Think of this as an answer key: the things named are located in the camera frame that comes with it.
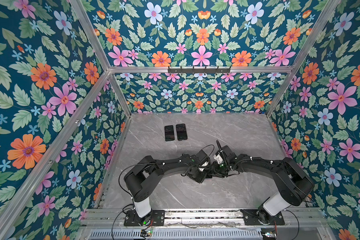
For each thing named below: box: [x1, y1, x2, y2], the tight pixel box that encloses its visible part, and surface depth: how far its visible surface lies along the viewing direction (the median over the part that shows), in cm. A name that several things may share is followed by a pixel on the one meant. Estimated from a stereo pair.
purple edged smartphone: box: [164, 125, 175, 142], surface depth 110 cm
